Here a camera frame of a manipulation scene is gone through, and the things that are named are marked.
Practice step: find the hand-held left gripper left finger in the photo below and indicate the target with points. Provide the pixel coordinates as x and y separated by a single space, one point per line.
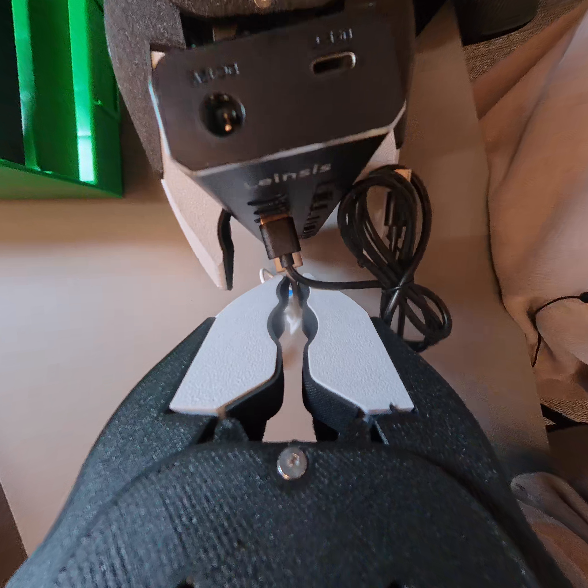
229 358

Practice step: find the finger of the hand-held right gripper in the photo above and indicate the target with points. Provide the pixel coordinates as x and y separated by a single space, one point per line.
386 154
197 216

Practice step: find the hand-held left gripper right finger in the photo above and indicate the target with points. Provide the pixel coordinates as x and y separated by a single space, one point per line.
353 358

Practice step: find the green plastic bin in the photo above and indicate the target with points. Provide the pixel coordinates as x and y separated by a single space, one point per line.
55 92

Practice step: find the black usb hub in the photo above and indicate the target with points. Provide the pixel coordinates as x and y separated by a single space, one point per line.
285 105

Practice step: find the black pouch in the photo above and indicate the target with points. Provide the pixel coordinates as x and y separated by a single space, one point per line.
496 18

